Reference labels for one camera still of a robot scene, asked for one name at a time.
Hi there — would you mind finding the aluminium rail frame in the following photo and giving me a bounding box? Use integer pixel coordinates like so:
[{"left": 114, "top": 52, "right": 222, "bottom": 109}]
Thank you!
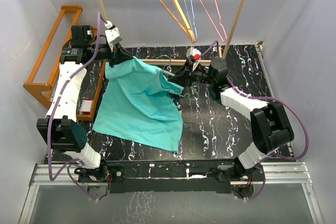
[{"left": 19, "top": 163, "right": 324, "bottom": 223}]

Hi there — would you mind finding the wooden clothes rack frame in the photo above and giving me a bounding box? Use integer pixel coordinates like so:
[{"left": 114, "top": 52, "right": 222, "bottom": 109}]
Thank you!
[{"left": 97, "top": 0, "right": 245, "bottom": 66}]

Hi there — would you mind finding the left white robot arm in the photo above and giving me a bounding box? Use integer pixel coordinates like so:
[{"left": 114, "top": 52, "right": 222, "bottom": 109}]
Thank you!
[{"left": 37, "top": 21, "right": 133, "bottom": 182}]

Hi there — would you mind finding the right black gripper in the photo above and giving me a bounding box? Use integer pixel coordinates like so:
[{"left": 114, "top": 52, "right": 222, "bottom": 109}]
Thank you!
[{"left": 167, "top": 60, "right": 215, "bottom": 88}]

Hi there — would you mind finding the red white eraser box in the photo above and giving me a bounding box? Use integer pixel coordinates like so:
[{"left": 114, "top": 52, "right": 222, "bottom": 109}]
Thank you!
[{"left": 79, "top": 99, "right": 93, "bottom": 115}]

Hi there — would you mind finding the teal t shirt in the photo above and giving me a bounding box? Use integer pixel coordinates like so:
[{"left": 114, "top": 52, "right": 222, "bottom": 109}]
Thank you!
[{"left": 93, "top": 57, "right": 184, "bottom": 152}]

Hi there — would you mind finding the blue wire hanger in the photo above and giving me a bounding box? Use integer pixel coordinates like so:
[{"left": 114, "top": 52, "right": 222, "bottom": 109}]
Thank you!
[{"left": 183, "top": 0, "right": 198, "bottom": 41}]

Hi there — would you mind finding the pink wire hanger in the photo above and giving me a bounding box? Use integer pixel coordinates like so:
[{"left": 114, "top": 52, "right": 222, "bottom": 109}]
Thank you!
[{"left": 187, "top": 0, "right": 227, "bottom": 43}]

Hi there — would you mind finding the orange wooden tiered rack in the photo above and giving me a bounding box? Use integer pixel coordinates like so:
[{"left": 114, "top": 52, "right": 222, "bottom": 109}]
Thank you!
[{"left": 23, "top": 5, "right": 106, "bottom": 121}]

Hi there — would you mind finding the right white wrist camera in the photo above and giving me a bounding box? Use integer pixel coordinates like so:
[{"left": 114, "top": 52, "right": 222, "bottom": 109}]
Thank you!
[{"left": 186, "top": 47, "right": 201, "bottom": 72}]

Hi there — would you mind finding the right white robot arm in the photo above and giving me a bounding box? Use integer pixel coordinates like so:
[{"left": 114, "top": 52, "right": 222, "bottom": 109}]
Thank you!
[{"left": 168, "top": 56, "right": 295, "bottom": 180}]

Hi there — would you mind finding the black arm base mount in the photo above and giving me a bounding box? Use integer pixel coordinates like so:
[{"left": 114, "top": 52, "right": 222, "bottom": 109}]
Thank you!
[{"left": 75, "top": 159, "right": 266, "bottom": 194}]

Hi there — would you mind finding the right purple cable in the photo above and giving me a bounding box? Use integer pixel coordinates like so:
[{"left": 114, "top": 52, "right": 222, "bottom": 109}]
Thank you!
[{"left": 199, "top": 40, "right": 310, "bottom": 201}]

